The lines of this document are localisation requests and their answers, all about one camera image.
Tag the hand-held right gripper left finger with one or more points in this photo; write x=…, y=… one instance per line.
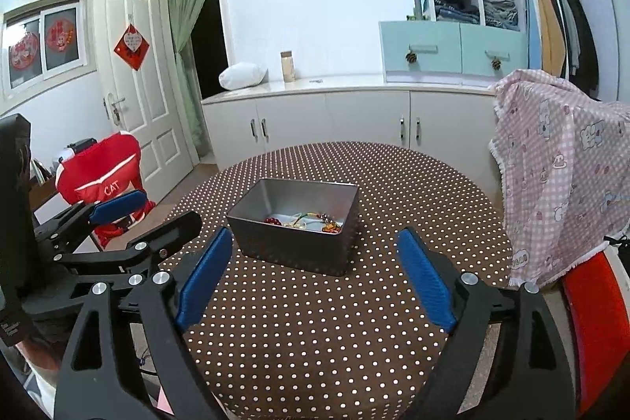
x=204, y=277

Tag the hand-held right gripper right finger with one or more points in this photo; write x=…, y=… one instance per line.
x=425, y=277

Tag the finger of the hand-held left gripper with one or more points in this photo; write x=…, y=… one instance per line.
x=179, y=233
x=118, y=206

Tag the grey metal box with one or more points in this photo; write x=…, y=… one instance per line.
x=295, y=252

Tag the red cat bag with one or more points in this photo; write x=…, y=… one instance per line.
x=108, y=169

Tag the black white device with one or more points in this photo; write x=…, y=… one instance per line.
x=80, y=147

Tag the white door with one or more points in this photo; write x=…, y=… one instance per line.
x=147, y=115

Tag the round polka-dot table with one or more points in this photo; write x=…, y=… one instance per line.
x=320, y=326

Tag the white framed window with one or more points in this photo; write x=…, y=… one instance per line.
x=42, y=80

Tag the red paper window cutout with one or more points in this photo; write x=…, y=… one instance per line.
x=24, y=52
x=60, y=35

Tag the red diamond door decoration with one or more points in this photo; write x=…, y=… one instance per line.
x=131, y=47

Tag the white plastic bag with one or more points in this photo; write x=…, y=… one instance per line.
x=242, y=77

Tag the pink printed blanket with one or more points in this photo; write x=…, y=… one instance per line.
x=556, y=164

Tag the white low cabinet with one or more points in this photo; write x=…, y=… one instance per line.
x=344, y=115

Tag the black bag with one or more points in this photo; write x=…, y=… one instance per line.
x=617, y=241

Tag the green curtain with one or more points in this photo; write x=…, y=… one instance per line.
x=184, y=21

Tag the beige jar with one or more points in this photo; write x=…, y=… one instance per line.
x=288, y=68

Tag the pinecone ornament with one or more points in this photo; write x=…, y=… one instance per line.
x=411, y=57
x=496, y=64

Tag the teal drawer box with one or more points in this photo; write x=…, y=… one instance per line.
x=423, y=34
x=494, y=38

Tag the folded jeans stack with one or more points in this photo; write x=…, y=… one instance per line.
x=455, y=10

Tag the row of hanging clothes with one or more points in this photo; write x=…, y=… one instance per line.
x=546, y=31

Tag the folded grey clothes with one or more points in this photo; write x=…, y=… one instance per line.
x=500, y=13

